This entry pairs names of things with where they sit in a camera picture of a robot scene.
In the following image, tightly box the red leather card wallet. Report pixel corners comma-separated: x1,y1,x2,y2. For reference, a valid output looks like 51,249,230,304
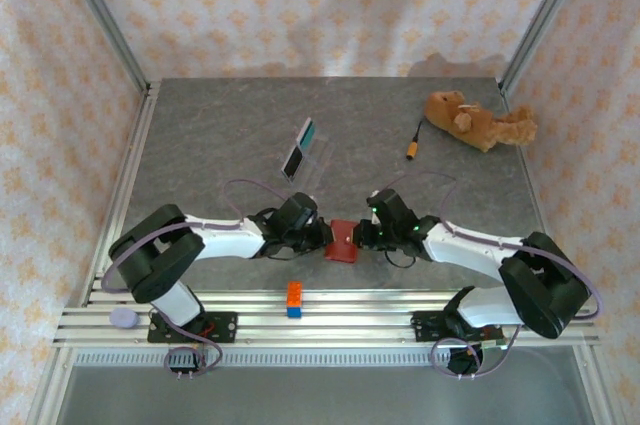
323,218,360,265

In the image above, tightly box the black credit card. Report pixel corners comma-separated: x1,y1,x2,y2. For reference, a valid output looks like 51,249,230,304
282,143,307,181

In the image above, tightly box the clear acrylic card stand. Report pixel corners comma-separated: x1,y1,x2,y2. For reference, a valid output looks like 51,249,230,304
279,117,335,185

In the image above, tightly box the teal credit card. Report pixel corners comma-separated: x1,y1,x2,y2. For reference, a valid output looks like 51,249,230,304
298,117,318,147

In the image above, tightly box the orange and blue toy brick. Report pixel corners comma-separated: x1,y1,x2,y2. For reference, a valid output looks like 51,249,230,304
286,281,304,320

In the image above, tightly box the orange tipped black plug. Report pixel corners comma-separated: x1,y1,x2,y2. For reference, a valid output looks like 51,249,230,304
405,118,426,162

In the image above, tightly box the brown plush toy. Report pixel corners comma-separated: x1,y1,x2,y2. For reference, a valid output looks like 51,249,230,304
423,89,539,154

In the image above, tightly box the black power connector block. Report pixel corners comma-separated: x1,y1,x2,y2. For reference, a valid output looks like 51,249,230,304
447,344,484,379
167,352,204,380

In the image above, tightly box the lavender round disc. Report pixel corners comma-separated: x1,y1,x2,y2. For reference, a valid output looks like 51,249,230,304
108,307,140,331

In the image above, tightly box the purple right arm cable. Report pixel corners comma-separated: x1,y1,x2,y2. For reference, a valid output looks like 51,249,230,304
369,172,604,321

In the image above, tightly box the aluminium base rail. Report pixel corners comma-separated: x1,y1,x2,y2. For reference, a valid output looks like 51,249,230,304
52,288,601,348

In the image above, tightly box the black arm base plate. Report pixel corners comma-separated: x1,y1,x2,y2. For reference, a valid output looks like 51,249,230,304
410,311,454,344
147,311,239,345

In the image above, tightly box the white slotted cable duct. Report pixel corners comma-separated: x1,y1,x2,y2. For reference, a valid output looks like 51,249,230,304
74,350,501,367

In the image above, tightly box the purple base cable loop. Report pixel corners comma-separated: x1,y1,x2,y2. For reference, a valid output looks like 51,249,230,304
163,337,225,377
430,329,516,380

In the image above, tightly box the aluminium table side rail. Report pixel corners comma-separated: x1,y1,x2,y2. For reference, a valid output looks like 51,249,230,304
497,79,571,304
82,82,162,304

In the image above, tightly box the aluminium frame post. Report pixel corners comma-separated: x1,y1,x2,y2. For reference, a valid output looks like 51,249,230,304
499,0,596,94
52,0,151,94

